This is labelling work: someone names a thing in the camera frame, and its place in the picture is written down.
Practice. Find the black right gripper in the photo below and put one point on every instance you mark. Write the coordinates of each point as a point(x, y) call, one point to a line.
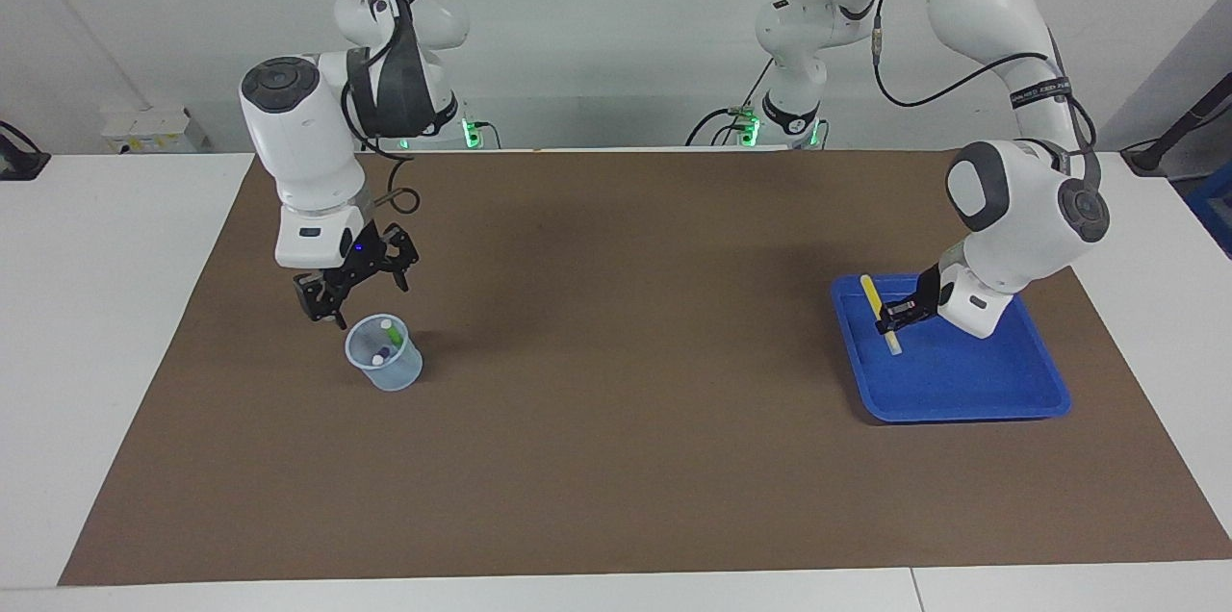
point(361, 261)

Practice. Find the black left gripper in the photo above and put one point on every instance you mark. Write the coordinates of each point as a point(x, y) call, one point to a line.
point(928, 290)

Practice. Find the yellow highlighter pen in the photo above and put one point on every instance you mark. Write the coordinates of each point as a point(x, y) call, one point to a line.
point(871, 293)

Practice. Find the green highlighter pen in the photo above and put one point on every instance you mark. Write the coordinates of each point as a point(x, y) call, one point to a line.
point(396, 339)

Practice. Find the purple highlighter pen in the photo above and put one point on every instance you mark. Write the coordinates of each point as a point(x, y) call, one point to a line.
point(382, 354)

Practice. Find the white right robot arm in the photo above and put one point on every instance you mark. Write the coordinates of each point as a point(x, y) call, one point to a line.
point(298, 140)

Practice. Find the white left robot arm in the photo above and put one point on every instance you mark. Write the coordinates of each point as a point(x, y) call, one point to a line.
point(972, 6)

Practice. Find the translucent plastic cup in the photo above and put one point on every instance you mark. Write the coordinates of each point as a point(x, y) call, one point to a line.
point(395, 379)

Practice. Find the blue plastic tray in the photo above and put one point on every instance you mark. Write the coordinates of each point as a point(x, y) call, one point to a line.
point(991, 381)

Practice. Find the brown table mat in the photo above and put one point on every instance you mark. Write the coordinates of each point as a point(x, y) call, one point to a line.
point(616, 400)

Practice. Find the black stand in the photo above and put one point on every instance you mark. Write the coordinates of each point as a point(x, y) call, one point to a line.
point(1145, 162)

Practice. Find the blue crate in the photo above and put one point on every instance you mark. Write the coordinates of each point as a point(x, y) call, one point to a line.
point(1215, 208)

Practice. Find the black desk device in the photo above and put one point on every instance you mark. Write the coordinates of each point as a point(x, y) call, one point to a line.
point(19, 165)

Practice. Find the white wall box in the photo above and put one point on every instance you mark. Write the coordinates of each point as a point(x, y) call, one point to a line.
point(154, 131)

